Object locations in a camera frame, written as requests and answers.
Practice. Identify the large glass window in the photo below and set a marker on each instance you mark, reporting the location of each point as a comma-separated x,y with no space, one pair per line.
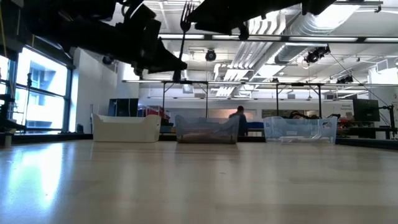
46,93

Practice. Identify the clear plastic bin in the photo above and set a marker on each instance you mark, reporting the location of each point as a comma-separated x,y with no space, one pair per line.
298,129

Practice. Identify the grey translucent plastic bin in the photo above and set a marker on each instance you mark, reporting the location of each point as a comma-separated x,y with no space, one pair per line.
205,127

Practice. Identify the black overhead frame beam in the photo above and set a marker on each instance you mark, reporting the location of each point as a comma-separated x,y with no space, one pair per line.
361,39

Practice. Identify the black fork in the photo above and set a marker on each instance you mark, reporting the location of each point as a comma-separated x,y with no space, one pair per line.
186,23

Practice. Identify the black monitor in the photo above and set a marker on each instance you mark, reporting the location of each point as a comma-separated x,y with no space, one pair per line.
366,110

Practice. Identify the black tripod stand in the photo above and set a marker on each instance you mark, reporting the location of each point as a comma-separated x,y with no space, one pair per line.
29,93

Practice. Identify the black aluminium table frame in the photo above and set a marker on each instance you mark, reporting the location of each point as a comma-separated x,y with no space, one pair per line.
46,137

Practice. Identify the black ceiling spotlight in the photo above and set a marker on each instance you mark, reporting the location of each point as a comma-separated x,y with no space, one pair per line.
315,56
108,60
210,55
345,80

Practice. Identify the white plastic bin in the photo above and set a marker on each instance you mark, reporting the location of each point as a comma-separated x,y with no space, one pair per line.
124,130

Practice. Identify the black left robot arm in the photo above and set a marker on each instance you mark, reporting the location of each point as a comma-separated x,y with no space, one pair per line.
77,28

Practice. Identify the person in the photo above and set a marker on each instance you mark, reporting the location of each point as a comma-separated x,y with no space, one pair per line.
239,119

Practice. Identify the black background rig frame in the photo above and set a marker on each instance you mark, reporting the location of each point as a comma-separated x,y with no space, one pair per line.
206,102
319,102

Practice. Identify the black equipment stand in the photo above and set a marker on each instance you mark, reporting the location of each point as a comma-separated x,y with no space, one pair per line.
6,124

